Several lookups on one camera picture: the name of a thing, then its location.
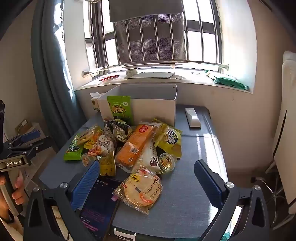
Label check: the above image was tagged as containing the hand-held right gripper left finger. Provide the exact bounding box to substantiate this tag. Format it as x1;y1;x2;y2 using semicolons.
23;160;100;241

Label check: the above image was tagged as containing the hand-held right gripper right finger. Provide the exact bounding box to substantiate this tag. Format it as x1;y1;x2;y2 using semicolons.
194;159;270;241

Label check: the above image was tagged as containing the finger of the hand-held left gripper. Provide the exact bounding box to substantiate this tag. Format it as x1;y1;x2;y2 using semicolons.
8;130;41;149
23;136;58;163

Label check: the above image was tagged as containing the black smartphone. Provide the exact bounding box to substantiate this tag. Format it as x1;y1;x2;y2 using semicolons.
80;177;122;241

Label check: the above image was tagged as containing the yellow green chip bag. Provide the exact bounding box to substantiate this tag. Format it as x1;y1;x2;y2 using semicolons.
153;118;183;159

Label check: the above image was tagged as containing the white cardboard box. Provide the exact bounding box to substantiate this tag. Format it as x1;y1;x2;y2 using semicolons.
97;84;178;126

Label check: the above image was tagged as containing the person's left hand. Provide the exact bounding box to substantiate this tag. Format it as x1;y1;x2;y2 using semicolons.
0;170;25;223

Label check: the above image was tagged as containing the blue grey table cover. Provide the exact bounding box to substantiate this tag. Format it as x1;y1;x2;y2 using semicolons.
39;105;229;241

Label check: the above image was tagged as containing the olive yellow snack packet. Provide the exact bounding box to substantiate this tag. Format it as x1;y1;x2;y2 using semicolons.
97;151;116;177

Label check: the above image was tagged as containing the green seaweed snack packet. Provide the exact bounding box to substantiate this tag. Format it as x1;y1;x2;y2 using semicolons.
63;134;85;161

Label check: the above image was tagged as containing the white cartoon snack packet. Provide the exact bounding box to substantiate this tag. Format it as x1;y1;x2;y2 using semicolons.
87;133;118;160

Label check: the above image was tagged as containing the round pancake packet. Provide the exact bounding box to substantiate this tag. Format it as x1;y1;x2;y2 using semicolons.
112;166;163;215

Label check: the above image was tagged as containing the teal curtain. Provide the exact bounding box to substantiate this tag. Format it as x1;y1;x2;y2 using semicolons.
31;0;77;153

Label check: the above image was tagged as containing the dark patterned snack packet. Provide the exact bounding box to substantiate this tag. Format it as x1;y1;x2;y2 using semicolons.
104;119;133;143

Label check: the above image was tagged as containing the orange bread packet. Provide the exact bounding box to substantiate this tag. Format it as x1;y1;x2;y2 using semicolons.
115;122;162;173

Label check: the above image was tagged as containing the white bun packet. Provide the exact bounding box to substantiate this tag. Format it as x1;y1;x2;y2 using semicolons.
132;140;165;174

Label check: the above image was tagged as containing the yellow tissue pack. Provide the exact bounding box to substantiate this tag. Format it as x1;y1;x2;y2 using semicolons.
90;92;107;112

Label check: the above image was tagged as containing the white remote control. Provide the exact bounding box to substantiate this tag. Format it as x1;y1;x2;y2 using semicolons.
184;107;202;128

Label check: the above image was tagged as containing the bright green snack packet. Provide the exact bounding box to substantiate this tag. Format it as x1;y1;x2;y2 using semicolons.
107;96;134;126

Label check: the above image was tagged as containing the marble windowsill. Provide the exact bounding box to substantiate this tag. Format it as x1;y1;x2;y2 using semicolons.
74;70;253;94

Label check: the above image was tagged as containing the green plastic bag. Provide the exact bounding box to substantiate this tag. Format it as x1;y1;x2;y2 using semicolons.
207;71;250;90

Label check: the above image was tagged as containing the white chair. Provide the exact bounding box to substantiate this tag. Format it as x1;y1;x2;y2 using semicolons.
251;50;296;232

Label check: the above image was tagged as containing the grey cardboard sheet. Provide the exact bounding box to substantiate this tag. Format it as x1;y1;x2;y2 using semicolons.
128;72;175;79

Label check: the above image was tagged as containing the grey mesh cloth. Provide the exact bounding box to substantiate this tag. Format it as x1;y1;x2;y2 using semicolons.
113;13;188;64

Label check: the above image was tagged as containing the dark grey towel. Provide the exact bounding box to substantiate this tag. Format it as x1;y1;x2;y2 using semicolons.
109;0;185;23

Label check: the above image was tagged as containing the steel window guard rail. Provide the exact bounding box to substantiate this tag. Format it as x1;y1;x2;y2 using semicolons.
81;0;230;78

